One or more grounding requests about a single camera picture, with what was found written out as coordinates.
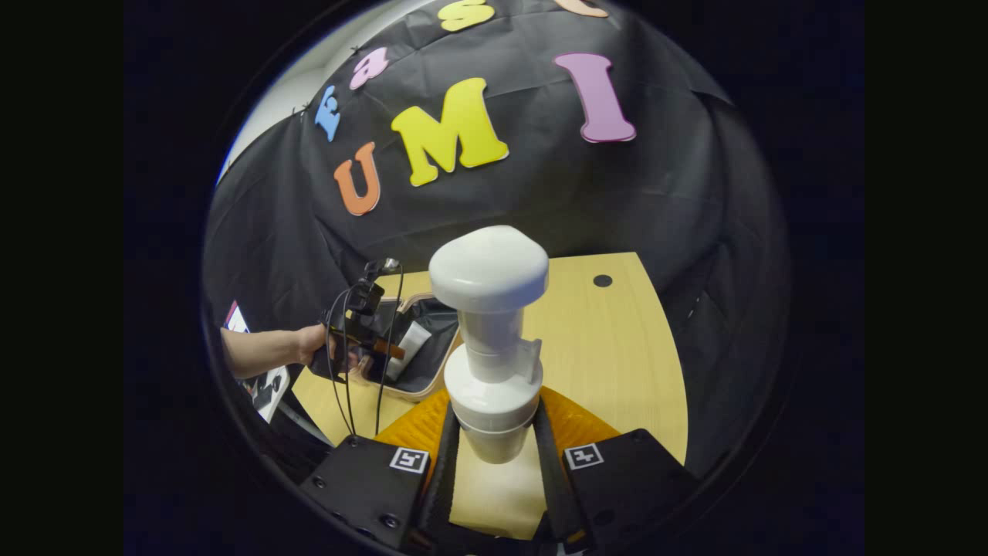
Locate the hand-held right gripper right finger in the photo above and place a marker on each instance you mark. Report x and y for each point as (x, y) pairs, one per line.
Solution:
(552, 479)

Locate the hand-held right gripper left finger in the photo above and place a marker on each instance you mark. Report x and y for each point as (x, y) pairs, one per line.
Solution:
(440, 479)

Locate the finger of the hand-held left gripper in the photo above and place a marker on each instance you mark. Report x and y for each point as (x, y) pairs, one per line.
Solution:
(378, 349)

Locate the beige scalloped suitcase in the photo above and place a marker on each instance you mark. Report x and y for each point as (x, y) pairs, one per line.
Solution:
(441, 351)

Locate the white pump bottle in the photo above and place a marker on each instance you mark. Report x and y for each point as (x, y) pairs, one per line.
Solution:
(490, 270)

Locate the black table grommet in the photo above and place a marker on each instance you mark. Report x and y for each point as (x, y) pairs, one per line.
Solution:
(603, 280)

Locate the white cone-shaped tube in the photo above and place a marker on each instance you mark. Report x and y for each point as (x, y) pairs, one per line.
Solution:
(409, 347)

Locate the black backdrop cloth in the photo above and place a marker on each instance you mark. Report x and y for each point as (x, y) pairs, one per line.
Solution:
(617, 201)

